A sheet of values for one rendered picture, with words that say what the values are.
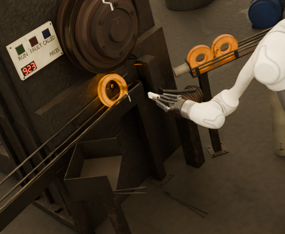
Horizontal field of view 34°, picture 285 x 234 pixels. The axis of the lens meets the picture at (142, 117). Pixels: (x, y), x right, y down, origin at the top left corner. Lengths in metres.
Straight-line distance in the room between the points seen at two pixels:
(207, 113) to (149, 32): 0.81
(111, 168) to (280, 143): 1.16
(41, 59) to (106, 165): 0.61
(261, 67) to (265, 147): 1.47
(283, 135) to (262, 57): 1.28
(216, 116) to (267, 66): 0.56
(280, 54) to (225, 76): 2.19
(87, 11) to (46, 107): 0.52
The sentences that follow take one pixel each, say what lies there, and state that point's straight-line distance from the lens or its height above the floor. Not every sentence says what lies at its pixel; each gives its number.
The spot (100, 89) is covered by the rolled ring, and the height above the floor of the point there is 0.81.
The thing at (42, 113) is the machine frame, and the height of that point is 0.87.
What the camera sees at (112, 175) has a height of 0.60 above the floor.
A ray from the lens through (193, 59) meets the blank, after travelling 2.70.
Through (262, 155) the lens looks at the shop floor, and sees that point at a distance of 3.04.
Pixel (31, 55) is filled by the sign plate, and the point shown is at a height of 1.15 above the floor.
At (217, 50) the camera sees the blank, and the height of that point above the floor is 0.72.
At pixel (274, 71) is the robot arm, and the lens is 1.67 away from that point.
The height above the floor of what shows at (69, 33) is 1.20.
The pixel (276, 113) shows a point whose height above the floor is 0.33.
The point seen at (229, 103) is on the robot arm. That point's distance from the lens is 2.26.
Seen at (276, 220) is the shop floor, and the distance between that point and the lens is 2.66.
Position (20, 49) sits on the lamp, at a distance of 2.23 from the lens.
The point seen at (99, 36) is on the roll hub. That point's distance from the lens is 2.23.
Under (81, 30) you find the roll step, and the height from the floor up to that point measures 1.18.
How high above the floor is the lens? 2.01
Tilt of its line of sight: 34 degrees down
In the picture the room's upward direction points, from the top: 17 degrees counter-clockwise
